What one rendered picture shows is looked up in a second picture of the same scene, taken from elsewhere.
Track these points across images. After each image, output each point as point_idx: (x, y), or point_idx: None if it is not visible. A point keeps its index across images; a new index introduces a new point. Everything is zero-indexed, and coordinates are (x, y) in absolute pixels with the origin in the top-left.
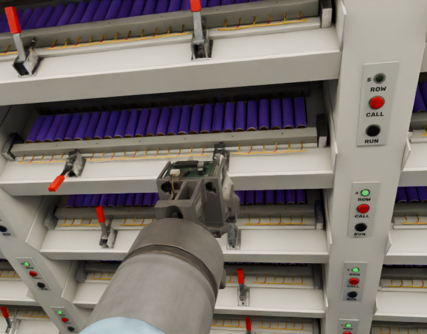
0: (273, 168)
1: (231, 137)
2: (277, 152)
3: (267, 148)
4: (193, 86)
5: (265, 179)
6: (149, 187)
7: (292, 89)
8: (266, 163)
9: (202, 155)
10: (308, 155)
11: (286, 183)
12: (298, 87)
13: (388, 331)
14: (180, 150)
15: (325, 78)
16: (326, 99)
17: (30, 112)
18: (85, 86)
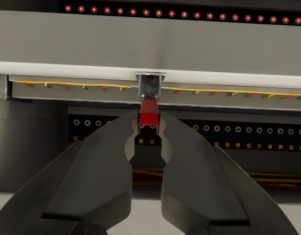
0: (55, 68)
1: (132, 102)
2: (60, 83)
3: (80, 81)
4: (159, 206)
5: (65, 49)
6: None
7: (78, 103)
8: (73, 72)
9: (178, 88)
10: (11, 72)
11: (26, 31)
12: (71, 104)
13: None
14: (212, 94)
15: (3, 196)
16: (33, 102)
17: None
18: (294, 225)
